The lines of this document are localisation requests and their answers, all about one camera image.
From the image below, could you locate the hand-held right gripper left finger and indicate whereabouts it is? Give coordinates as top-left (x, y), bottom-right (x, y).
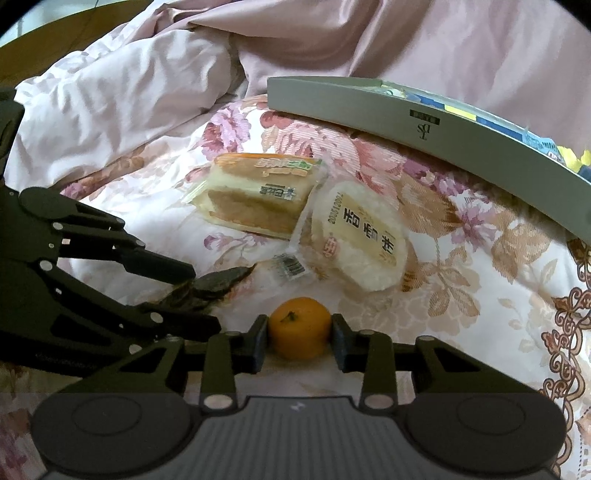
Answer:
top-left (83, 315), bottom-right (270, 411)

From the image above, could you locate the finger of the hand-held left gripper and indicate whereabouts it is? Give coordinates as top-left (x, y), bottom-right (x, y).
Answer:
top-left (41, 261), bottom-right (222, 343)
top-left (18, 187), bottom-right (195, 284)

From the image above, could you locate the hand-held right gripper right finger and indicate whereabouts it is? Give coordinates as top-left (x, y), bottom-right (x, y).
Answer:
top-left (331, 315), bottom-right (543, 411)

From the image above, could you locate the pink satin blanket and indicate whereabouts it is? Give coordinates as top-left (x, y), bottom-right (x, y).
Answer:
top-left (152, 0), bottom-right (591, 153)

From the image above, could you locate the wooden headboard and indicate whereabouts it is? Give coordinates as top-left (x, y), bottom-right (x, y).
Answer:
top-left (0, 0), bottom-right (174, 49)

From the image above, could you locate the grey cardboard box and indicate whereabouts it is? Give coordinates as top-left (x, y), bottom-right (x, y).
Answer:
top-left (267, 76), bottom-right (591, 241)

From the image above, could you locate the round rice cracker packet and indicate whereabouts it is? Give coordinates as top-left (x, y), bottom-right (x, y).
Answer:
top-left (274, 181), bottom-right (409, 292)

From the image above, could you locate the dark snack packet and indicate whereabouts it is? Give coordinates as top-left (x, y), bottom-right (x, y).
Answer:
top-left (152, 264), bottom-right (257, 315)

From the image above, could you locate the sandwich cake packet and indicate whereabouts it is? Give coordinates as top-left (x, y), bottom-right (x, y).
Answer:
top-left (182, 154), bottom-right (329, 241)

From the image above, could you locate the pale pink duvet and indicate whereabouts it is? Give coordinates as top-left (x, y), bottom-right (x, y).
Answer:
top-left (2, 36), bottom-right (269, 204)

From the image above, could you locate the pile of blue yellow packets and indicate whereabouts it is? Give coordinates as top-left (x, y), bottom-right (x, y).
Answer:
top-left (376, 79), bottom-right (591, 178)

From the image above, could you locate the orange mandarin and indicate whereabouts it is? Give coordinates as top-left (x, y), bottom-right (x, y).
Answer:
top-left (269, 298), bottom-right (333, 361)

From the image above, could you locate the floral bed sheet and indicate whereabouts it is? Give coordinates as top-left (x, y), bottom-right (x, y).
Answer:
top-left (0, 95), bottom-right (591, 480)

